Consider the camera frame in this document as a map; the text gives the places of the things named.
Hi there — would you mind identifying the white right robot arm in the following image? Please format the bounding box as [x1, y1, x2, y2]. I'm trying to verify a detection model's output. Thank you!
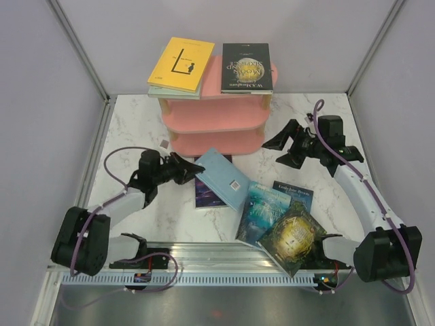
[263, 115, 422, 286]

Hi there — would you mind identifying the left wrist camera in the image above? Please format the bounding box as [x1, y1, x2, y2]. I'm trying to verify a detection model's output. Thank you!
[160, 139, 169, 149]

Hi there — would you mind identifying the green gold fantasy book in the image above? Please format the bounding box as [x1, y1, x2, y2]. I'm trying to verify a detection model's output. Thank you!
[256, 202, 326, 277]

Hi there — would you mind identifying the dark Emily Bronte book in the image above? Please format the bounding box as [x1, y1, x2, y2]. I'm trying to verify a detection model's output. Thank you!
[273, 181, 314, 213]

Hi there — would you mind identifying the white slotted cable duct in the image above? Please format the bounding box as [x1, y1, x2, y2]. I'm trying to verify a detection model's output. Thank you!
[61, 272, 317, 287]

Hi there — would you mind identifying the aluminium frame rail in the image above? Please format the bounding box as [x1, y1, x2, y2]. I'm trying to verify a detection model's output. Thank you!
[47, 242, 419, 272]

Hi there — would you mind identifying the dark Moon and Sixpence book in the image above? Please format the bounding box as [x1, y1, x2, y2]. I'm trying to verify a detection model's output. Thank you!
[221, 43, 273, 95]

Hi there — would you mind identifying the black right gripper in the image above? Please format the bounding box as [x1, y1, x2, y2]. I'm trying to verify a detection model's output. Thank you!
[262, 119, 326, 169]

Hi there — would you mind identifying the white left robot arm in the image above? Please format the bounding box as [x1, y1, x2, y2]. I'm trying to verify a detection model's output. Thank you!
[50, 147, 205, 277]

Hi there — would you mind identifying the light blue book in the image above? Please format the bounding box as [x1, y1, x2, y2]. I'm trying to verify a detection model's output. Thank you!
[194, 148, 251, 212]

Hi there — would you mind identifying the pink three-tier shelf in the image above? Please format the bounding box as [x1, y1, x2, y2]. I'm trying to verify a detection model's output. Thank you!
[158, 56, 271, 157]

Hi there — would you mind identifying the pale green Great Gatsby book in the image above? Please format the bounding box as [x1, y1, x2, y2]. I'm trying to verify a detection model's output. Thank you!
[147, 80, 203, 100]

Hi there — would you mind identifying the purple Robinson Crusoe book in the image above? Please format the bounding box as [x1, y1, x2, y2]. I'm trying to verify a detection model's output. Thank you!
[193, 154, 234, 209]

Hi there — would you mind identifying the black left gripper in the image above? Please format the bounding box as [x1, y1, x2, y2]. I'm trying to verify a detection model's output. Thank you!
[154, 151, 205, 185]

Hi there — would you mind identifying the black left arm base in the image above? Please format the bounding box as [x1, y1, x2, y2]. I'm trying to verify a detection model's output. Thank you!
[108, 232, 186, 295]

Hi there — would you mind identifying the yellow Little Prince book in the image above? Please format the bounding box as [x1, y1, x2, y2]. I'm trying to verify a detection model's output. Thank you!
[147, 37, 215, 93]

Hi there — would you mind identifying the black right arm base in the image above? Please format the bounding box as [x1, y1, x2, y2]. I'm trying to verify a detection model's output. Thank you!
[299, 234, 355, 296]

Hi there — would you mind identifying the blue 20000 Leagues book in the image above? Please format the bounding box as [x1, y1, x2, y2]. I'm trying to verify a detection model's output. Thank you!
[235, 181, 292, 247]

